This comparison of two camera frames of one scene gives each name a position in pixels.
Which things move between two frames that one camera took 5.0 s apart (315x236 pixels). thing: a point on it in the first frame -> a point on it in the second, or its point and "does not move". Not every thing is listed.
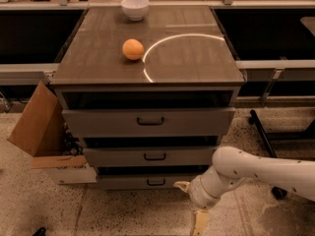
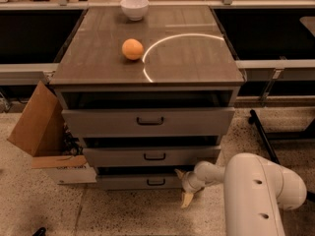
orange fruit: (133, 49) does not move
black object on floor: (40, 232) does not move
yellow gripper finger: (184, 185) -> (179, 174)
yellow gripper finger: (201, 220) -> (187, 198)
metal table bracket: (277, 76) does not move
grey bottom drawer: (142, 181) does not move
